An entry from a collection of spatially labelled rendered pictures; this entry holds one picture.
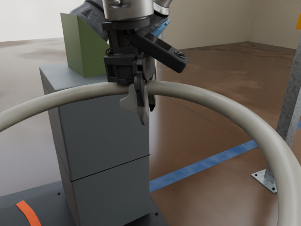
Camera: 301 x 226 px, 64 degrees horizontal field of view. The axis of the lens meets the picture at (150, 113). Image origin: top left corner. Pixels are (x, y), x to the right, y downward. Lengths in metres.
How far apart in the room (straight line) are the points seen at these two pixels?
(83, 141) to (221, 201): 0.98
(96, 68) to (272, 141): 0.84
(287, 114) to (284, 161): 1.35
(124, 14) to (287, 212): 0.35
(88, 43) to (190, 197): 1.12
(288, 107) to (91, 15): 1.20
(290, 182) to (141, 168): 1.04
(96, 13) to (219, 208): 1.26
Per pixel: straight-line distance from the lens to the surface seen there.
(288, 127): 1.67
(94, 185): 1.21
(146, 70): 0.47
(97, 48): 1.04
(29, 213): 1.67
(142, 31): 0.48
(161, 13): 1.05
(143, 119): 0.50
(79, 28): 1.01
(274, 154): 0.32
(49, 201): 1.70
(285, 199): 0.27
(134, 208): 1.43
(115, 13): 0.44
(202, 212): 1.58
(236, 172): 1.92
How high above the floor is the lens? 1.15
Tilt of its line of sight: 25 degrees down
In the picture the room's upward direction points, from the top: straight up
